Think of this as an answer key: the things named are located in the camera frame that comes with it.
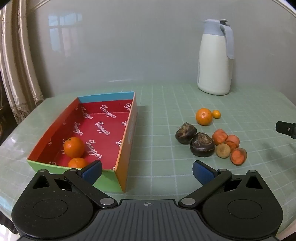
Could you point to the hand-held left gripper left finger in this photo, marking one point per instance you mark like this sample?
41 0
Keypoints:
92 172

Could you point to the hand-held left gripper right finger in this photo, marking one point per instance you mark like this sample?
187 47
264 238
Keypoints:
203 172

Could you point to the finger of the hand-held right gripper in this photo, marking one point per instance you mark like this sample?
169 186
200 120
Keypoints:
286 128

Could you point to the dark brown water chestnut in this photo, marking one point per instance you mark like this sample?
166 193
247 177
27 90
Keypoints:
185 134
202 144

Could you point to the small tan longan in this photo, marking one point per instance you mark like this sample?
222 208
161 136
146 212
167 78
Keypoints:
223 150

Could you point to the orange carrot piece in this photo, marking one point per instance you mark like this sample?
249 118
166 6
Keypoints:
238 156
233 141
219 136

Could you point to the colourful cardboard box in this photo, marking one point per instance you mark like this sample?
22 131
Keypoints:
104 120

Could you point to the orange mandarin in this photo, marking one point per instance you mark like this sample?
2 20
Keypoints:
78 163
74 146
204 116

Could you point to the small orange kumquat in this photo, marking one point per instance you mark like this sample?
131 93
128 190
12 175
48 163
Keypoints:
216 114

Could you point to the white thermos jug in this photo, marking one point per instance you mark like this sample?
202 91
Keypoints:
214 64

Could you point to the beige curtain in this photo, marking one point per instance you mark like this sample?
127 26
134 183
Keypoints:
16 69

